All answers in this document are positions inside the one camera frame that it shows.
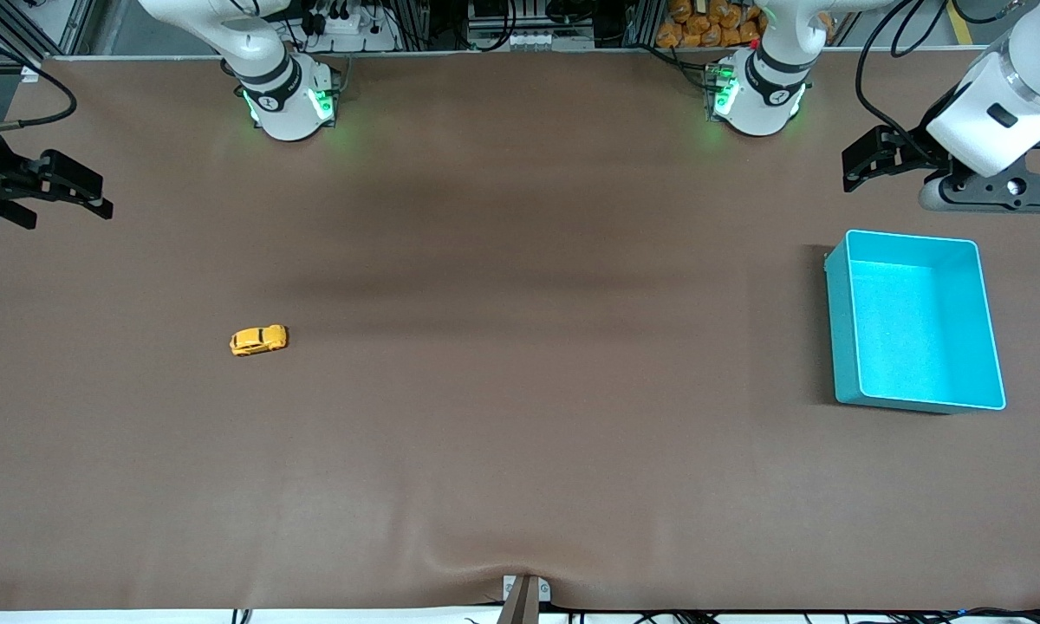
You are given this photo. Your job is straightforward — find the yellow toy beetle car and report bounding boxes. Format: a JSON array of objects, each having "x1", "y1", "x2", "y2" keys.
[{"x1": 230, "y1": 325, "x2": 289, "y2": 358}]

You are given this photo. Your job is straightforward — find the turquoise plastic bin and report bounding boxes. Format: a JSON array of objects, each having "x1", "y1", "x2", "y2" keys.
[{"x1": 823, "y1": 229, "x2": 1007, "y2": 413}]

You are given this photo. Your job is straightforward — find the pile of orange items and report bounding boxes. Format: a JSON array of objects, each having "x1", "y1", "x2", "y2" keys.
[{"x1": 656, "y1": 0, "x2": 768, "y2": 49}]

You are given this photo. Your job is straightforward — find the white power strip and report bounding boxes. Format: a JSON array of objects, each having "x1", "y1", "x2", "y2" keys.
[{"x1": 299, "y1": 7, "x2": 400, "y2": 53}]

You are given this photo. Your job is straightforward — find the white terminal block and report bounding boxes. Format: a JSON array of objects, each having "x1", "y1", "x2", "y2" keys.
[{"x1": 520, "y1": 30, "x2": 595, "y2": 51}]

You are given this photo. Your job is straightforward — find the brown table mat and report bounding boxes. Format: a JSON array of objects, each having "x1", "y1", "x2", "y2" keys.
[{"x1": 0, "y1": 48, "x2": 1040, "y2": 613}]

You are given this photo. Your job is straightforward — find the black electronics box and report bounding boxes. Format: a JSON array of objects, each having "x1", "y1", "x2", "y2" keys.
[{"x1": 468, "y1": 0, "x2": 625, "y2": 31}]

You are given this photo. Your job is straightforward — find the metal table clamp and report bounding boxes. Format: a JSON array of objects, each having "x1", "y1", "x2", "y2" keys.
[{"x1": 501, "y1": 575, "x2": 553, "y2": 624}]

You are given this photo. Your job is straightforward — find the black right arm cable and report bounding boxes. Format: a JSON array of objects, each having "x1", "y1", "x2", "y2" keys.
[{"x1": 0, "y1": 17, "x2": 78, "y2": 135}]

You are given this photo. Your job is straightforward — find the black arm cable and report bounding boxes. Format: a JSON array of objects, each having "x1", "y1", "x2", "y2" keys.
[
  {"x1": 855, "y1": 0, "x2": 954, "y2": 170},
  {"x1": 0, "y1": 17, "x2": 78, "y2": 135}
]

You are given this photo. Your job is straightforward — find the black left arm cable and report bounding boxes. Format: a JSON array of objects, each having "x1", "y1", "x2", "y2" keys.
[{"x1": 855, "y1": 0, "x2": 954, "y2": 170}]

